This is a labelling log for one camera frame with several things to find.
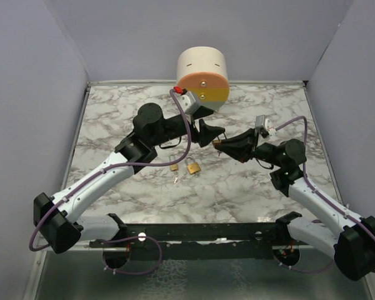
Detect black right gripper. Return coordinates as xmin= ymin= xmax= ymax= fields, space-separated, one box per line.
xmin=216 ymin=127 xmax=284 ymax=168

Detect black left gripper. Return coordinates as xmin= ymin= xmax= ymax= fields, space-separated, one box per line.
xmin=151 ymin=106 xmax=226 ymax=148

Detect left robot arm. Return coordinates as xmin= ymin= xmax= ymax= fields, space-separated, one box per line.
xmin=33 ymin=102 xmax=225 ymax=254

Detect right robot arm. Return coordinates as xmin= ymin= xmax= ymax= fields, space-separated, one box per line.
xmin=212 ymin=129 xmax=375 ymax=281

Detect medium brass padlock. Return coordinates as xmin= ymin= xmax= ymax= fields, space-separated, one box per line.
xmin=185 ymin=156 xmax=201 ymax=175

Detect round three-drawer storage box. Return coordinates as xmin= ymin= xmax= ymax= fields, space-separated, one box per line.
xmin=176 ymin=46 xmax=230 ymax=111

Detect small brass padlock long shackle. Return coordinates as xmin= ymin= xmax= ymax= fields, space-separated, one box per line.
xmin=169 ymin=154 xmax=179 ymax=172

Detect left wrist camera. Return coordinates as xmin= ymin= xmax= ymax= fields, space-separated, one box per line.
xmin=176 ymin=91 xmax=202 ymax=119

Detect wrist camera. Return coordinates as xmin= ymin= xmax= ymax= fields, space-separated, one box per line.
xmin=255 ymin=115 xmax=276 ymax=138
xmin=176 ymin=91 xmax=202 ymax=119

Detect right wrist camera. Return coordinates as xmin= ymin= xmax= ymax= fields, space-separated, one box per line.
xmin=255 ymin=115 xmax=276 ymax=138

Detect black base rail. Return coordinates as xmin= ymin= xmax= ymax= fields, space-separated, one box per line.
xmin=89 ymin=212 xmax=300 ymax=261

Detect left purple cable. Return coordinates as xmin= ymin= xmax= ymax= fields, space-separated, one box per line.
xmin=29 ymin=89 xmax=194 ymax=251

